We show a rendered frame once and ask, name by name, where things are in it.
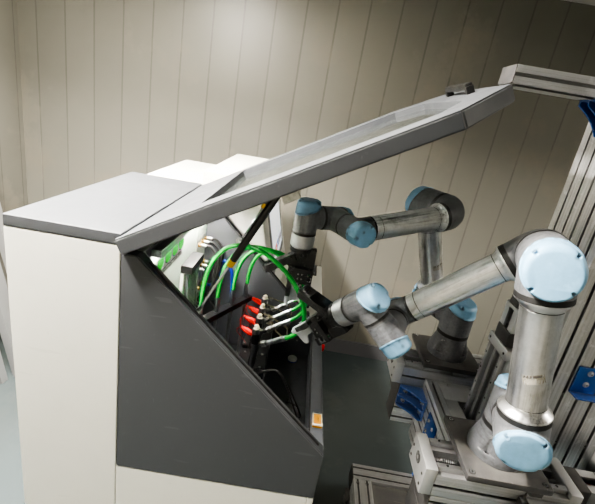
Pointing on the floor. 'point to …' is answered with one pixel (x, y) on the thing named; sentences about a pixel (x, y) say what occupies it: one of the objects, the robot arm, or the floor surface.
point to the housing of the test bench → (75, 327)
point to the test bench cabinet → (189, 490)
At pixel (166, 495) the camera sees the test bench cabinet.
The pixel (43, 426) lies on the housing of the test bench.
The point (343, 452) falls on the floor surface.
